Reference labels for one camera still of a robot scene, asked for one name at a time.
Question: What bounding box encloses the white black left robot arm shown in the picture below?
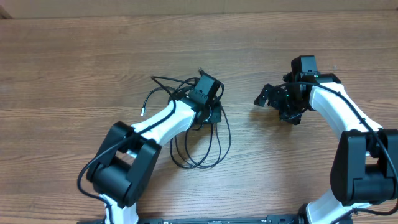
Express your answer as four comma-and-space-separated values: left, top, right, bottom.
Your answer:
77, 70, 224, 223

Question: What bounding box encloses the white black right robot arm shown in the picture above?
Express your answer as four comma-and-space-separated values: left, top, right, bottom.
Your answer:
254, 55, 397, 223

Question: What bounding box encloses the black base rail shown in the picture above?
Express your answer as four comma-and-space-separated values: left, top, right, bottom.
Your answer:
77, 213, 354, 224

